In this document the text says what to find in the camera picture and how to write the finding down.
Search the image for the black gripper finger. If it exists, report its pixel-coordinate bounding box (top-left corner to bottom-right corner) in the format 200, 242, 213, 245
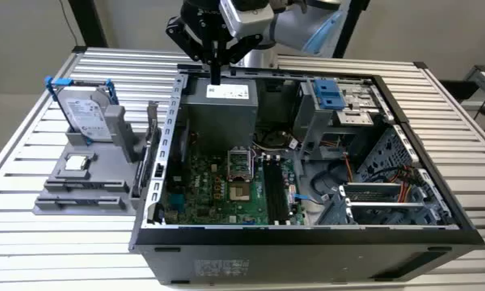
216, 33, 264, 85
165, 16, 217, 85

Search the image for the dark RAM stick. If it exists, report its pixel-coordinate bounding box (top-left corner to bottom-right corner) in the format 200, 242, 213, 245
44, 196, 124, 206

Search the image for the black RAM slot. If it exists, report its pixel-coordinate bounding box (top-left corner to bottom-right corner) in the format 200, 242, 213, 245
261, 155, 276, 226
267, 155, 283, 226
272, 155, 288, 226
277, 155, 293, 226

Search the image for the blue plastic drive latch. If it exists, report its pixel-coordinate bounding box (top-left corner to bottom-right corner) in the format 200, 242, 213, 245
313, 78, 345, 112

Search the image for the grey power supply unit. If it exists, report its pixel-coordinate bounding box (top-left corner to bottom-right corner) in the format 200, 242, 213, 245
183, 77, 260, 152

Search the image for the hard disk in blue carrier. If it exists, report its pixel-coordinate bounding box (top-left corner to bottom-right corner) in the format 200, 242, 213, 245
44, 76, 121, 145

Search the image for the grey metal drive cage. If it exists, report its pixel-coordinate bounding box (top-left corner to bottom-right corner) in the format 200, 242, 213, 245
293, 77, 385, 160

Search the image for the metal socket cover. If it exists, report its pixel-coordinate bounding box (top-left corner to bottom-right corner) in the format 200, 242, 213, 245
227, 147, 253, 182

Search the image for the grey parts rack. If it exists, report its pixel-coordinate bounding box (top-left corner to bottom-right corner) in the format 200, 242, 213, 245
32, 99, 163, 216

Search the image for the CPU socket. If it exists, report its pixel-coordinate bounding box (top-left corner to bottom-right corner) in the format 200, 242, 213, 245
227, 180, 252, 203

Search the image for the silver CPU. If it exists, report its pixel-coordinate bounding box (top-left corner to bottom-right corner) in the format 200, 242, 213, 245
64, 156, 91, 170

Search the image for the green motherboard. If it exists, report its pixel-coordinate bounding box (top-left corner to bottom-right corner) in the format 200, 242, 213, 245
164, 148, 308, 227

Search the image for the metal disk bay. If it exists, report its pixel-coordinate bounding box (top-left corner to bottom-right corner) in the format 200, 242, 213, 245
317, 181, 449, 226

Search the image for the black PC case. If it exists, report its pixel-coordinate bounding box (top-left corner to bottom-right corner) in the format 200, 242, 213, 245
128, 62, 485, 286

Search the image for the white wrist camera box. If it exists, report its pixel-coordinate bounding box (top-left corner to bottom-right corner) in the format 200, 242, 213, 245
219, 0, 276, 38

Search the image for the black upright post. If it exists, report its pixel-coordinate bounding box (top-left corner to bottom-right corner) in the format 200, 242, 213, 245
67, 0, 109, 49
332, 0, 371, 59

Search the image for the coiled power cable bundle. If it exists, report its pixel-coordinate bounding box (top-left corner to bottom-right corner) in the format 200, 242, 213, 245
252, 129, 303, 152

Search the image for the graphics card with metal bracket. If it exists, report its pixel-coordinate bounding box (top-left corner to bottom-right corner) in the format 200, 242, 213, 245
131, 101, 164, 199

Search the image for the thin wire locking lever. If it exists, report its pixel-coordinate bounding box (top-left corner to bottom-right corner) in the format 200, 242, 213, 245
247, 145, 256, 180

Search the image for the black looped cable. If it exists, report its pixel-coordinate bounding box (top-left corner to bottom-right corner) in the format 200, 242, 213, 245
309, 168, 348, 202

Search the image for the thin orange wire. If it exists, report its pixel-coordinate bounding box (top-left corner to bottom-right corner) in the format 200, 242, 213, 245
343, 153, 355, 182

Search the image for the red yellow orange wire bundle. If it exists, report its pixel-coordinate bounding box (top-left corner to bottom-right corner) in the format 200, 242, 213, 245
396, 163, 420, 204

